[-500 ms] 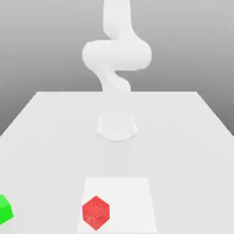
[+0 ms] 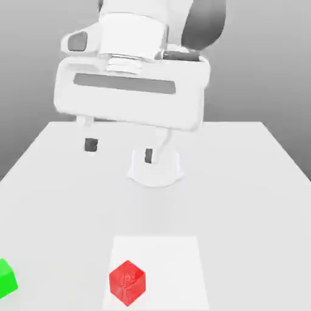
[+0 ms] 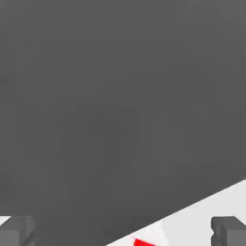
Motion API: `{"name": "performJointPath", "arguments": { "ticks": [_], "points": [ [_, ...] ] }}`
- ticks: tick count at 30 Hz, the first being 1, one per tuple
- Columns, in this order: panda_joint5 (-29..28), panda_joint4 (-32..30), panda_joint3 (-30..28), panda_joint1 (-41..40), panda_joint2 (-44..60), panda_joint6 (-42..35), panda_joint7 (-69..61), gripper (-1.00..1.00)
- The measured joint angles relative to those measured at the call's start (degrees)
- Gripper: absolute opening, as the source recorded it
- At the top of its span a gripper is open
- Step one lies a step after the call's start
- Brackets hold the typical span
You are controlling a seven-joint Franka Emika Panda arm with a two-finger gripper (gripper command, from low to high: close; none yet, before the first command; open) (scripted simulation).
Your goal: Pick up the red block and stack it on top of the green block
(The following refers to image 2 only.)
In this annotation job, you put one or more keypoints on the small green cube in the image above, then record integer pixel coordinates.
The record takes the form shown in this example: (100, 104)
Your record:
(6, 279)

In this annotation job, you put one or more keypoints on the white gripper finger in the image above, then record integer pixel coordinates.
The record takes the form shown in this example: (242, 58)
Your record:
(148, 155)
(90, 144)

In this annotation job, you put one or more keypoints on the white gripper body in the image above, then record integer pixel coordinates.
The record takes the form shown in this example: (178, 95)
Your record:
(126, 107)

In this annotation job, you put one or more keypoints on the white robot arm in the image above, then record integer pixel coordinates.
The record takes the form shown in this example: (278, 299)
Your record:
(133, 31)

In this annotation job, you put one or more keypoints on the small red cube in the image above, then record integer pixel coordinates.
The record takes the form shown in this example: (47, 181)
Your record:
(126, 283)

